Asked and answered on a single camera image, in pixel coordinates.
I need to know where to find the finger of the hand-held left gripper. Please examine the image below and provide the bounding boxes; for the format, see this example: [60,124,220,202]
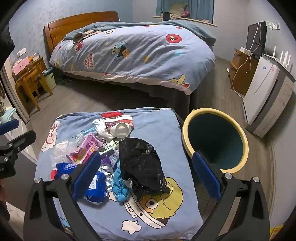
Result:
[0,130,37,160]
[0,119,19,135]

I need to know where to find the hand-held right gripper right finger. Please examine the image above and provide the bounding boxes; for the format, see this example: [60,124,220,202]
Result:
[192,151,271,241]

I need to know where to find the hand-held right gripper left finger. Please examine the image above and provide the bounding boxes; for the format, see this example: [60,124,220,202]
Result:
[23,152,109,241]

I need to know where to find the green white box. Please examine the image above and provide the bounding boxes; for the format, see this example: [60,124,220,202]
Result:
[99,139,119,155]

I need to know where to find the blue plastic glove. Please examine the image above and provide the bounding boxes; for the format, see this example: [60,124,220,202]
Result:
[111,162,134,205]

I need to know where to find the yellow rimmed teal trash can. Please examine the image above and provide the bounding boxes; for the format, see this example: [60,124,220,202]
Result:
[182,108,249,174]

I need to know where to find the white tissue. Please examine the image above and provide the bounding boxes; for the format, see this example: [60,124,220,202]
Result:
[92,119,114,139]

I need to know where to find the black plastic bag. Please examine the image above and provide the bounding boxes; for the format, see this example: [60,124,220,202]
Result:
[119,138,172,200]

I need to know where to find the red floral paper bag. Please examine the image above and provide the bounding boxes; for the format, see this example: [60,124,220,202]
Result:
[103,116,135,141]

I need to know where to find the blue white wrapper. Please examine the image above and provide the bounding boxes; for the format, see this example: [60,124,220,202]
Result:
[54,162,108,205]

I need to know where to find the silver foil wrapper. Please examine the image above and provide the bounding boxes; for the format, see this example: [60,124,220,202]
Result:
[98,165,116,186]

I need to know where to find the purple wrapper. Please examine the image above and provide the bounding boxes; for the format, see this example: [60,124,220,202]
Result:
[100,153,114,168]

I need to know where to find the pink snack packet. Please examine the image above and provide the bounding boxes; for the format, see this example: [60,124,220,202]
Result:
[67,133,104,164]

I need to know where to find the clear plastic bag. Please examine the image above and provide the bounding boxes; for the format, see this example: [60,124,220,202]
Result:
[49,138,79,163]

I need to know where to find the wooden stool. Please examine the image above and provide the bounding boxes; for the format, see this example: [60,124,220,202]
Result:
[14,67,53,112]

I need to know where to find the pink box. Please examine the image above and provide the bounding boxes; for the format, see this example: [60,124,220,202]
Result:
[12,61,25,74]

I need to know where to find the light green waste bin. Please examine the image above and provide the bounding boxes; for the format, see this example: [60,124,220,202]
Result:
[39,68,57,91]

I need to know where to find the wooden nightstand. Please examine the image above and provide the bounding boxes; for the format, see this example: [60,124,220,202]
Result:
[12,56,48,93]

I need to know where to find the white air purifier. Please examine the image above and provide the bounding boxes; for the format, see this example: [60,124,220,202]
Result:
[242,54,296,139]

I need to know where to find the dark grey bed base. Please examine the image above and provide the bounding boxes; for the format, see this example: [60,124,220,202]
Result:
[57,71,200,112]

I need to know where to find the wooden cabinet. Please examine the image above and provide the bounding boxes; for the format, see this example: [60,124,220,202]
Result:
[228,48,260,97]

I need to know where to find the wooden bed headboard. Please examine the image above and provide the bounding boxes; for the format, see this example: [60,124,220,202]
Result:
[43,11,121,56]

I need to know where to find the printed blue duvet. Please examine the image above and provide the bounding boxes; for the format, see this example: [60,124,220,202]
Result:
[49,22,216,96]

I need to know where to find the white router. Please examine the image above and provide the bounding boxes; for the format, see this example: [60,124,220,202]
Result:
[272,46,292,70]

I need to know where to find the black television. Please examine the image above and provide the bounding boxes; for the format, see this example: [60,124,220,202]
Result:
[245,22,268,61]

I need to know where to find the window sill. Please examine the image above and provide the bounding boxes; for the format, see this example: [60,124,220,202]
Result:
[153,16,218,27]

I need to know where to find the teal curtain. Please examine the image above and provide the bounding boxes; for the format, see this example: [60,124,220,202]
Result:
[156,0,214,24]

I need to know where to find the olive pillow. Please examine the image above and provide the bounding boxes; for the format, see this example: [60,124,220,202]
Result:
[168,3,188,15]

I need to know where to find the white cable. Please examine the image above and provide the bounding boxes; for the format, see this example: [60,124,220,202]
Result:
[232,22,267,97]

